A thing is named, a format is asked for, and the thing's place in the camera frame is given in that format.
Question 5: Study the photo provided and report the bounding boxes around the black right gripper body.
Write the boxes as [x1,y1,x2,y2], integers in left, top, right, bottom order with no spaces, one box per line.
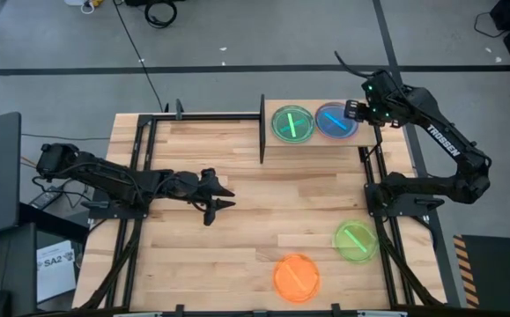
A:
[362,72,408,129]

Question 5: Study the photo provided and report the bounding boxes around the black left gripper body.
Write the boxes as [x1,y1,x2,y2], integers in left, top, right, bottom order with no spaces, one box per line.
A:
[173,170,217,213]

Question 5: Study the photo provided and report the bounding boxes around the blue translucent plastic plate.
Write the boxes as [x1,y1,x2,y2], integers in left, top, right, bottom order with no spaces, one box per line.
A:
[271,105,316,144]
[314,101,360,140]

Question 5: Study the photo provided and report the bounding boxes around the blue petri dish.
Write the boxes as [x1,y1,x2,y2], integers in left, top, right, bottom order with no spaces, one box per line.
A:
[314,101,360,140]

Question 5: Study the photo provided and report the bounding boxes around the green translucent plastic plate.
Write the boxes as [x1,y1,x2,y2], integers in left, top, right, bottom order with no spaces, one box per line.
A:
[270,104,316,144]
[332,218,380,265]

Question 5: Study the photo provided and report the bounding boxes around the orange translucent plastic plate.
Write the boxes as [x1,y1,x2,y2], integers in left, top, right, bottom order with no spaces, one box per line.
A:
[272,253,322,304]

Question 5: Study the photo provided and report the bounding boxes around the wooden shelf with black legs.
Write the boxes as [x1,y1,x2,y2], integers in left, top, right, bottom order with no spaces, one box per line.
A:
[258,93,379,165]

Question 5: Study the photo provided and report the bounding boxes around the black power adapter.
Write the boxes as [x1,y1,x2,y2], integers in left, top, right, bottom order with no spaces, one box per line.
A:
[28,186,65,210]

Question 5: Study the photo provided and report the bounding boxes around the white box printed SA2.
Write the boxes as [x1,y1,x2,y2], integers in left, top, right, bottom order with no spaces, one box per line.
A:
[36,240,78,304]

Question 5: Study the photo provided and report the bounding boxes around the black low desk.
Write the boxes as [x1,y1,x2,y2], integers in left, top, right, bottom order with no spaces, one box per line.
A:
[0,222,39,317]

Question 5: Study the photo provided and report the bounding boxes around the white and yellow plug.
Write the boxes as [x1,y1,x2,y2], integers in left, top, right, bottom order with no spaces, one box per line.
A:
[63,0,105,15]

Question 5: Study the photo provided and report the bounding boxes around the black platform with hazard stripes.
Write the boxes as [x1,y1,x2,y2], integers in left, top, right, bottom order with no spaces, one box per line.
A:
[452,233,510,309]

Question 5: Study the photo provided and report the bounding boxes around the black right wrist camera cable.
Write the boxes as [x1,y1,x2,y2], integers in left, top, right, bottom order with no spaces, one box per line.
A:
[333,49,373,80]

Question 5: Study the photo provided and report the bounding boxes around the black aluminium table frame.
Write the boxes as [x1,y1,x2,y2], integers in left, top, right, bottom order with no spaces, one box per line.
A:
[78,99,447,317]

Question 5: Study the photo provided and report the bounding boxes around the long black floor cable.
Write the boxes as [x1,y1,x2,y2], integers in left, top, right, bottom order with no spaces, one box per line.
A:
[112,0,170,114]

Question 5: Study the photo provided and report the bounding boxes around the coiled black cable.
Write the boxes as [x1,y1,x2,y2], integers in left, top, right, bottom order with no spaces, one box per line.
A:
[143,0,179,29]

